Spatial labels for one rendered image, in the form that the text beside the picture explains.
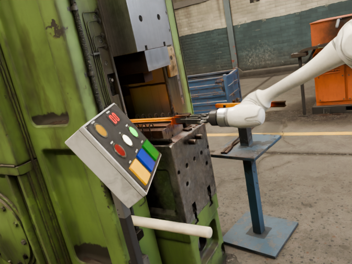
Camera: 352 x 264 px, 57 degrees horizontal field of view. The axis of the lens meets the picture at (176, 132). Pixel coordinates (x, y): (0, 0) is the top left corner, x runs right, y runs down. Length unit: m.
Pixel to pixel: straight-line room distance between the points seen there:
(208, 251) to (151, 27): 1.31
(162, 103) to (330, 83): 3.35
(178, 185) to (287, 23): 7.79
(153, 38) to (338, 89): 3.70
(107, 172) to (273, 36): 8.42
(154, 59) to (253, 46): 7.88
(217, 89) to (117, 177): 4.45
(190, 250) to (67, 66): 1.11
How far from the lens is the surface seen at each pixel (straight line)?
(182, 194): 1.63
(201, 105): 5.48
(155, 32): 1.61
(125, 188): 1.00
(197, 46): 10.03
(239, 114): 1.44
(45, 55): 1.57
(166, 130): 1.60
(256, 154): 1.93
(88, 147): 0.98
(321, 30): 4.88
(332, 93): 4.97
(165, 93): 1.92
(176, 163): 1.57
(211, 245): 2.09
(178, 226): 1.41
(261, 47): 9.30
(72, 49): 1.39
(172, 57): 1.94
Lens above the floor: 1.38
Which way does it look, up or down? 16 degrees down
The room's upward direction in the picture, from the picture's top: 12 degrees counter-clockwise
